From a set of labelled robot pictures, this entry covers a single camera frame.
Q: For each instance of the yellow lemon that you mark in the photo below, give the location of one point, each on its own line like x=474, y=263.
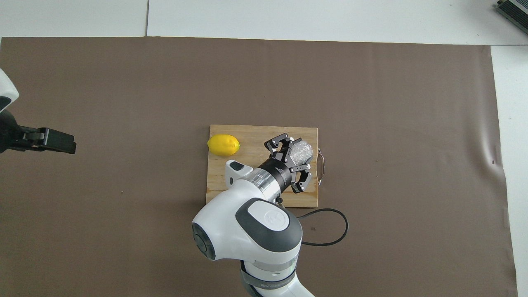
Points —
x=223, y=145

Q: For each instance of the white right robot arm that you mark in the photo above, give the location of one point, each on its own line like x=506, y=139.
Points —
x=231, y=231

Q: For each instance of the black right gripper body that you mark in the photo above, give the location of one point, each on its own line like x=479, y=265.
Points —
x=278, y=173

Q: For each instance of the clear glass cup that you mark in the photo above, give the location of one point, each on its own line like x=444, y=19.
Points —
x=303, y=152

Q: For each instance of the brown table mat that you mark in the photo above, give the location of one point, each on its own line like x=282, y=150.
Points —
x=123, y=82

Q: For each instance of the grey finned device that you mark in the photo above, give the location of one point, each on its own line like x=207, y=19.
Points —
x=515, y=9

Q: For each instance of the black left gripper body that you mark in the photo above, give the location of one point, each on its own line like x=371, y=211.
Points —
x=8, y=134

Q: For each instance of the wooden cutting board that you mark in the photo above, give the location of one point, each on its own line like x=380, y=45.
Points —
x=251, y=140

